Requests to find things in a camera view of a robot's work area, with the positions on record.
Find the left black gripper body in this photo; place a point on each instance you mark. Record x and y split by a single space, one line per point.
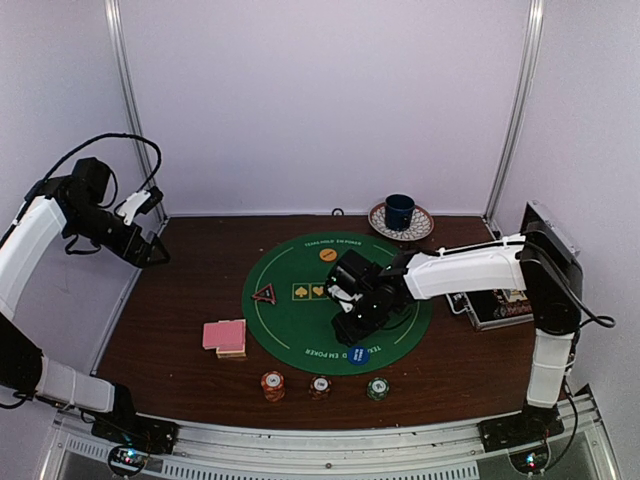
117 243

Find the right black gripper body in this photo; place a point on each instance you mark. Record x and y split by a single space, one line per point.
370 319

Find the blue small blind button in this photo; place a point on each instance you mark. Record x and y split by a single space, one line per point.
358 355

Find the orange big blind button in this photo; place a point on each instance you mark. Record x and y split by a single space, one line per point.
328 255

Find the green poker chip stack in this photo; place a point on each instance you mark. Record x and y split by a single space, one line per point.
378 389

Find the black red triangular dealer button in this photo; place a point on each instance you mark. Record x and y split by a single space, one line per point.
265 294

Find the orange poker chip stack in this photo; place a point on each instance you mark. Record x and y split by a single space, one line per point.
273 386

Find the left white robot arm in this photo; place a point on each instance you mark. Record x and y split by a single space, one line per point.
70 206

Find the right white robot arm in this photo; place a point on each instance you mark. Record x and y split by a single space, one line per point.
415 275

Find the dark red poker chip stack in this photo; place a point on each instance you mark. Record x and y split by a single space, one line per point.
319 387

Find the patterned ceramic saucer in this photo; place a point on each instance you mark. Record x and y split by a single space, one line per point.
421 226

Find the dark blue mug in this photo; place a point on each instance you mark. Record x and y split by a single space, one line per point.
399 210

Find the red backed card deck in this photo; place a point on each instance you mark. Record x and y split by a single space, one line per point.
224 335

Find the aluminium poker chip case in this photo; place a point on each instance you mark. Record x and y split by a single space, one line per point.
550 235

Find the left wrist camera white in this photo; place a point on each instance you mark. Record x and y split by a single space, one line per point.
140 202

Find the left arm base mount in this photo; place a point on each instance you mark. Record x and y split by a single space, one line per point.
148 435

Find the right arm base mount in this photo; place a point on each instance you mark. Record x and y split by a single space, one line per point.
516 430

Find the front aluminium rail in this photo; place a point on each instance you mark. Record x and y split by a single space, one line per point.
452 450

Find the left aluminium frame post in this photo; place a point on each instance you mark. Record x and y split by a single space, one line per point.
117 37

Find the aluminium frame post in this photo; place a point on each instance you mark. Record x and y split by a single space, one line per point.
527 69
117 37

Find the right aluminium frame post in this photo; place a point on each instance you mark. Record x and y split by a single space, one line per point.
527 69

